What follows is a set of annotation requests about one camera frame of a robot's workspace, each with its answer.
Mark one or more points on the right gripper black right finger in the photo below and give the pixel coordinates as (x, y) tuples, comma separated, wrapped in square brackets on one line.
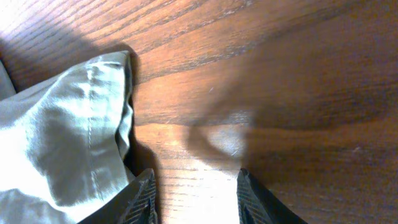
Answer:
[(258, 205)]

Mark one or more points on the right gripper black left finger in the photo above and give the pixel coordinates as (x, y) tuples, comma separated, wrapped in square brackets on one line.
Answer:
[(135, 204)]

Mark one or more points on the khaki green shorts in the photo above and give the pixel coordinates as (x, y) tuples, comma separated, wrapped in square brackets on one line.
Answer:
[(63, 142)]

